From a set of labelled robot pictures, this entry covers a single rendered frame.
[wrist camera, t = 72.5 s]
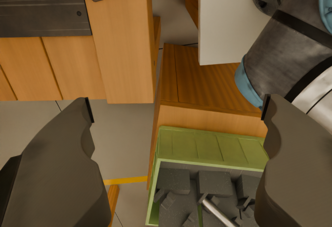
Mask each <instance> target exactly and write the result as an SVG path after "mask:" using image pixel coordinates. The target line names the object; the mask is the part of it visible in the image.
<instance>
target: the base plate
mask: <svg viewBox="0 0 332 227"><path fill-rule="evenodd" d="M91 35H92V31H91V26H90V22H89V17H88V13H87V8H86V4H85V0H0V38H20V37H60V36H91Z"/></svg>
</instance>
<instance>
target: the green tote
mask: <svg viewBox="0 0 332 227"><path fill-rule="evenodd" d="M264 140H265V138H262V137H254V136H246V135H238V134H229V133H221V132H213V131H204V130H197V129H188V128H180V127H172V126H163V125H161V126H160V127H159V131H158V137H157V143H156V149H155V155H154V161H153V167H152V173H151V179H150V185H149V191H148V194H149V195H148V207H147V217H146V224H145V225H150V226H159V206H160V199H159V200H158V201H157V202H156V203H155V202H154V201H153V200H154V193H155V188H156V183H157V178H158V172H159V167H160V162H161V161H166V162H175V163H185V164H194V165H203V166H212V167H221V168H231V169H240V170H249V171H258V172H263V171H264V168H265V165H266V163H267V161H268V160H269V156H268V154H267V152H266V151H265V149H264V147H263V143H264ZM198 218H199V227H203V224H202V209H201V204H200V205H199V206H198Z"/></svg>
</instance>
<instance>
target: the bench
mask: <svg viewBox="0 0 332 227"><path fill-rule="evenodd" d="M153 26H154V44H155V61H156V68H157V60H158V52H159V44H160V36H161V17H160V16H159V17H153ZM79 97H84V98H85V97H88V98H89V100H90V99H106V94H105V90H104V85H103V81H102V76H101V72H100V68H99V63H98V58H97V54H96V49H95V45H94V40H93V36H92V35H91V36H60V37H20V38H0V101H17V100H18V101H59V100H63V99H64V100H75V99H77V98H79Z"/></svg>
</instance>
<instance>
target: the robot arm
mask: <svg viewBox="0 0 332 227"><path fill-rule="evenodd" d="M253 3H254V4H255V6H256V7H257V8H258V9H259V10H260V11H261V12H262V13H264V14H266V15H268V16H270V17H271V18H270V20H269V21H268V23H267V24H266V26H265V27H264V29H263V30H262V32H261V33H260V35H259V36H258V38H257V39H256V40H255V42H254V43H253V45H252V46H251V48H250V49H249V51H248V52H247V54H245V55H244V56H243V58H242V61H241V63H240V64H239V66H238V68H237V69H236V71H235V75H234V77H235V83H236V86H237V88H238V89H239V91H240V92H241V93H242V95H243V96H244V97H245V98H246V99H247V100H248V101H249V102H250V103H251V104H252V105H254V106H255V107H256V108H258V107H259V108H260V110H261V111H262V113H261V120H263V121H264V123H265V125H266V127H267V129H268V131H267V134H266V137H265V140H264V143H263V147H264V149H265V151H266V152H267V154H268V156H269V160H268V161H267V163H266V165H265V168H264V171H263V174H262V177H261V179H260V182H259V185H258V188H257V191H256V196H255V206H254V218H255V221H256V223H257V224H258V225H259V227H332V0H253ZM92 123H94V118H93V114H92V110H91V106H90V102H89V98H88V97H85V98H84V97H79V98H77V99H75V100H74V101H73V102H72V103H71V104H70V105H68V106H67V107H66V108H65V109H64V110H63V111H61V112H60V113H59V114H58V115H57V116H55V117H54V118H53V119H52V120H51V121H50V122H48V123H47V124H46V125H45V126H44V127H43V128H42V129H41V130H40V131H39V132H38V133H37V134H36V135H35V137H34V138H33V139H32V140H31V141H30V142H29V143H28V145H27V146H26V147H25V149H24V150H23V151H22V153H21V154H20V155H18V156H14V157H11V158H10V159H9V160H8V161H7V163H6V164H5V165H4V167H3V168H2V169H1V170H0V227H108V225H109V224H110V221H111V218H112V214H111V209H110V205H109V200H108V196H107V192H106V189H105V185H104V182H103V179H102V176H101V173H100V169H99V166H98V164H97V163H96V162H95V161H93V160H92V159H91V157H92V154H93V152H94V150H95V145H94V142H93V139H92V135H91V132H90V127H91V125H92Z"/></svg>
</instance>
